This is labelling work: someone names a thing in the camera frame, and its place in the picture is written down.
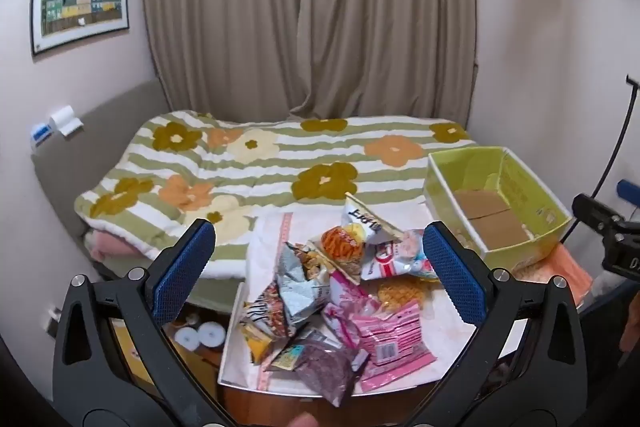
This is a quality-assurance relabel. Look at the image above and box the orange cloth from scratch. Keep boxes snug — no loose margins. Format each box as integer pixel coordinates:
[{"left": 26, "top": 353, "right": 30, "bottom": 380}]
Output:
[{"left": 514, "top": 241, "right": 595, "bottom": 310}]

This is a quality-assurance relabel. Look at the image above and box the framed wall picture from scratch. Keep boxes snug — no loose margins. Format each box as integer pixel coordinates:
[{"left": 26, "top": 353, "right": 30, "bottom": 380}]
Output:
[{"left": 30, "top": 0, "right": 131, "bottom": 58}]

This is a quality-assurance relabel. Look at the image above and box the green cardboard box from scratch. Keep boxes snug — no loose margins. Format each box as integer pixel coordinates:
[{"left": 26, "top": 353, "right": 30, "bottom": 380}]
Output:
[{"left": 424, "top": 146, "right": 574, "bottom": 276}]

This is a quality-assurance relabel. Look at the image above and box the white pink-striped towel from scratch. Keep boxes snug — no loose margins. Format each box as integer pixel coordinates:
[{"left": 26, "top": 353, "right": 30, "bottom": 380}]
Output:
[{"left": 217, "top": 202, "right": 506, "bottom": 394}]

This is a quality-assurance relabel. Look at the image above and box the grey sofa backrest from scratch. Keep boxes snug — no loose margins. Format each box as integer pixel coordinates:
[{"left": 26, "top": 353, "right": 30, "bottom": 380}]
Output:
[{"left": 31, "top": 81, "right": 168, "bottom": 258}]

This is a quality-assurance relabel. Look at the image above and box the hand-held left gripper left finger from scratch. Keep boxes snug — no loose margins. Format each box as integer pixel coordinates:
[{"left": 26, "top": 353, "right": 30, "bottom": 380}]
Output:
[{"left": 51, "top": 218, "right": 228, "bottom": 427}]

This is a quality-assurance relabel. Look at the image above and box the red white snack packet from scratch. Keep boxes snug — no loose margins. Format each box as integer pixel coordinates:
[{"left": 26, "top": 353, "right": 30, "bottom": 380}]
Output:
[{"left": 360, "top": 229, "right": 442, "bottom": 283}]

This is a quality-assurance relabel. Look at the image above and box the teal yellow snack packet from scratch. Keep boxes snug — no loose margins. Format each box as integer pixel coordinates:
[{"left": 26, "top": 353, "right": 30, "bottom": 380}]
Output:
[{"left": 265, "top": 341, "right": 312, "bottom": 372}]

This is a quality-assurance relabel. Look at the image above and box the orange white bread packet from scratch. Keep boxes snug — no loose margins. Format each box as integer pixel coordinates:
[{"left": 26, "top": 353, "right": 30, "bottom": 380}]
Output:
[{"left": 306, "top": 226, "right": 372, "bottom": 286}]

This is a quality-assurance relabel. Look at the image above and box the white folded paper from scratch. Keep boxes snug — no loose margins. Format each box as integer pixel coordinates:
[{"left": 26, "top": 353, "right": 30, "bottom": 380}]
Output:
[{"left": 49, "top": 105, "right": 84, "bottom": 138}]

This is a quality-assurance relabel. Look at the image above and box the pink striped snack packet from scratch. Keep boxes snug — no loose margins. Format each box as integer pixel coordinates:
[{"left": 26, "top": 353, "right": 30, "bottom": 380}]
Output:
[{"left": 356, "top": 301, "right": 439, "bottom": 394}]

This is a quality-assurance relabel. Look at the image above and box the white yellow chip bag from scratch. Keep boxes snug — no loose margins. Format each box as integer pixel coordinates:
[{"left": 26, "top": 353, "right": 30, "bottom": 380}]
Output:
[{"left": 341, "top": 192, "right": 403, "bottom": 244}]

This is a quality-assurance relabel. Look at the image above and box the black cable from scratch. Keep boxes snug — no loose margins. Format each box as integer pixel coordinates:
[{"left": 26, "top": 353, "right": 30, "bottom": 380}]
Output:
[{"left": 590, "top": 75, "right": 640, "bottom": 208}]

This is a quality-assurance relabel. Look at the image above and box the grey blue snack bag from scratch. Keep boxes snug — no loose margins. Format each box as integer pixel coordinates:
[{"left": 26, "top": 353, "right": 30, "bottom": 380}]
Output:
[{"left": 276, "top": 241, "right": 335, "bottom": 334}]

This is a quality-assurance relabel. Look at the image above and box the person's right hand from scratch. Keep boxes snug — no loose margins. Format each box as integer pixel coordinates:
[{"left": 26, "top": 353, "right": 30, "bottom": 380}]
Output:
[{"left": 620, "top": 314, "right": 640, "bottom": 354}]

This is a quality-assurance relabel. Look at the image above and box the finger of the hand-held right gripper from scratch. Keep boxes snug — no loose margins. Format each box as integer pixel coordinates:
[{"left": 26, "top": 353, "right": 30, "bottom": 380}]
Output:
[
  {"left": 616, "top": 179, "right": 640, "bottom": 208},
  {"left": 571, "top": 193, "right": 627, "bottom": 235}
]

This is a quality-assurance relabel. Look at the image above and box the blue white small pack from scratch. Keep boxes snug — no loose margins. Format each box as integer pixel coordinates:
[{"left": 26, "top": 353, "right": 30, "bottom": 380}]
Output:
[{"left": 30, "top": 121, "right": 54, "bottom": 154}]

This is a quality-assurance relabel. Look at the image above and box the floral striped blanket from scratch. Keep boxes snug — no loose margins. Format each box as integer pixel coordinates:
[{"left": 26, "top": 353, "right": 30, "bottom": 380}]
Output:
[{"left": 73, "top": 109, "right": 478, "bottom": 280}]

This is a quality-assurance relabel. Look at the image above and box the black white striped packet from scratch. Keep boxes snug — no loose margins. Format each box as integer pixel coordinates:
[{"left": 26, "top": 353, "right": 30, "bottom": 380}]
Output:
[{"left": 239, "top": 281, "right": 292, "bottom": 339}]

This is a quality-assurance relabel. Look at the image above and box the light pink snack packet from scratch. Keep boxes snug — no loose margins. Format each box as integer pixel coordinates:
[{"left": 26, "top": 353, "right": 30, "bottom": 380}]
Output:
[{"left": 321, "top": 271, "right": 382, "bottom": 350}]

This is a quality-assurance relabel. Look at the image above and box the pink blanket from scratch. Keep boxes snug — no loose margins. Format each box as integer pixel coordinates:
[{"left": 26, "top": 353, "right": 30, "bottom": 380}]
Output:
[{"left": 84, "top": 229, "right": 147, "bottom": 264}]

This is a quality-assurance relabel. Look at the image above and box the beige curtain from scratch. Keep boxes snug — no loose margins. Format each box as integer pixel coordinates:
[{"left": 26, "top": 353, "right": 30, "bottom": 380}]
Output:
[{"left": 141, "top": 0, "right": 479, "bottom": 128}]

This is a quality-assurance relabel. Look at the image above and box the clear cookie packet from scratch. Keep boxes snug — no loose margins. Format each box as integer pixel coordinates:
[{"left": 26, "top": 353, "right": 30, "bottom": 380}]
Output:
[{"left": 375, "top": 278, "right": 422, "bottom": 314}]

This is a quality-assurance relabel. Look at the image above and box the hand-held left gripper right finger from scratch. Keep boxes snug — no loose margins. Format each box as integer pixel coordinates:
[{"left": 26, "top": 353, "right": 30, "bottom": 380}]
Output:
[{"left": 405, "top": 220, "right": 589, "bottom": 427}]

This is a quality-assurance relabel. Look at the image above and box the dark purple snack packet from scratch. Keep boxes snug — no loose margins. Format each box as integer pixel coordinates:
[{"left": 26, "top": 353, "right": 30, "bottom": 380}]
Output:
[{"left": 294, "top": 338, "right": 372, "bottom": 409}]

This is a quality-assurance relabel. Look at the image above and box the wall socket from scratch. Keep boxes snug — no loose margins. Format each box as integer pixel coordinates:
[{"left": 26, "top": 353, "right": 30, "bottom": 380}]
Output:
[{"left": 46, "top": 306, "right": 64, "bottom": 339}]

